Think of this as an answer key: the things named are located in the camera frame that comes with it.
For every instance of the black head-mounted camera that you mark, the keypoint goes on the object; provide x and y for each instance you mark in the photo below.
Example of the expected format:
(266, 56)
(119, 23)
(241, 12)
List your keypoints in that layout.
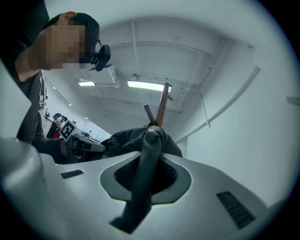
(103, 57)

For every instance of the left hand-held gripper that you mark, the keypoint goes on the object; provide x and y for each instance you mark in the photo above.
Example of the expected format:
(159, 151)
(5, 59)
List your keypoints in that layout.
(68, 131)

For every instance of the wooden coat stand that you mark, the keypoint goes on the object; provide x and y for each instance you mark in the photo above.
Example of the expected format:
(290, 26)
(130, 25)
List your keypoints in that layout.
(162, 105)

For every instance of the dark grey backpack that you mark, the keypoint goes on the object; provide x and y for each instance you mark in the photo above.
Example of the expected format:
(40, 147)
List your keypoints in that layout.
(150, 145)

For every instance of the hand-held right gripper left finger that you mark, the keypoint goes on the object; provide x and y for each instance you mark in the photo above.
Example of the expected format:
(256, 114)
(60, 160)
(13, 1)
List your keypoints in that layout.
(89, 204)

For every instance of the white ceiling unit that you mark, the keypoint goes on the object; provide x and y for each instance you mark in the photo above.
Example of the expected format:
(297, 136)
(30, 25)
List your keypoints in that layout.
(105, 77)

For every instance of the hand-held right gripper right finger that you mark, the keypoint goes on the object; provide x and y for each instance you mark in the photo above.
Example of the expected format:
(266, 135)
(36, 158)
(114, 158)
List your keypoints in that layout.
(204, 211)

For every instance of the long ceiling light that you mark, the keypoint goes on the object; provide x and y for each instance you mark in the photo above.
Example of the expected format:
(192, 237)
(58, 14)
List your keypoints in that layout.
(147, 85)
(86, 83)

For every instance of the white wall conduit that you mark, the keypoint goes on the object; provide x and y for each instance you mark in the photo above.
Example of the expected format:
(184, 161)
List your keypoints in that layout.
(243, 93)

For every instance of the person's left forearm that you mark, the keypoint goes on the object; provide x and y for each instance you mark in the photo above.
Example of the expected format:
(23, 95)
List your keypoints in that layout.
(49, 147)

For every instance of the person's dark top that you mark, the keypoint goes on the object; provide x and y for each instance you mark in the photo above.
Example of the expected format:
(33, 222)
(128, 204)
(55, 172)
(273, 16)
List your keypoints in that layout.
(28, 112)

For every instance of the person's head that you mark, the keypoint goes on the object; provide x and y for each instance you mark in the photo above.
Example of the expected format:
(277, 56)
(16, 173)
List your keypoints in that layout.
(63, 42)

